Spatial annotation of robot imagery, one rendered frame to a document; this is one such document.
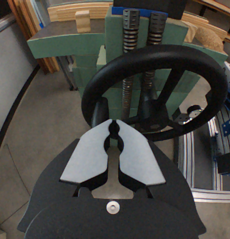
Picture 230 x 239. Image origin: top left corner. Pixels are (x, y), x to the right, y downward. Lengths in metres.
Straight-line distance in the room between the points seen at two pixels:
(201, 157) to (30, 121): 1.72
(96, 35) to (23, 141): 1.26
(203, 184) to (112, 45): 1.02
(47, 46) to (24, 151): 1.12
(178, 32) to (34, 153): 1.27
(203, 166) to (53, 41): 1.13
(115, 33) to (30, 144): 1.25
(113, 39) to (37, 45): 0.24
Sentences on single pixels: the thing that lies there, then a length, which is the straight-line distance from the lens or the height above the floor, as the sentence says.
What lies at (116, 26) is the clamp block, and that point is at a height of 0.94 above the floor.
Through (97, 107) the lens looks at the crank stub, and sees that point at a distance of 0.15.
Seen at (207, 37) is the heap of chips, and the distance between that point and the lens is 0.44.
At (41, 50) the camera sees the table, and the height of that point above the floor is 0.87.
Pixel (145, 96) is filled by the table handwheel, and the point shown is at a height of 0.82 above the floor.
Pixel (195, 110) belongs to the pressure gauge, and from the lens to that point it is 0.51.
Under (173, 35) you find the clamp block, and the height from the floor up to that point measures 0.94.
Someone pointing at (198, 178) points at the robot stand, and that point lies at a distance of 1.02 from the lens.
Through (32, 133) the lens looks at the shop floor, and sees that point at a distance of 1.36.
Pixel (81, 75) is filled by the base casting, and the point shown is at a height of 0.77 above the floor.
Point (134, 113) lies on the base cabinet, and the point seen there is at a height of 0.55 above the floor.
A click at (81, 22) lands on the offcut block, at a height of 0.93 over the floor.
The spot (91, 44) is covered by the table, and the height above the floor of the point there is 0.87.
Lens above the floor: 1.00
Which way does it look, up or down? 59 degrees down
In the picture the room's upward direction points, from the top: 3 degrees clockwise
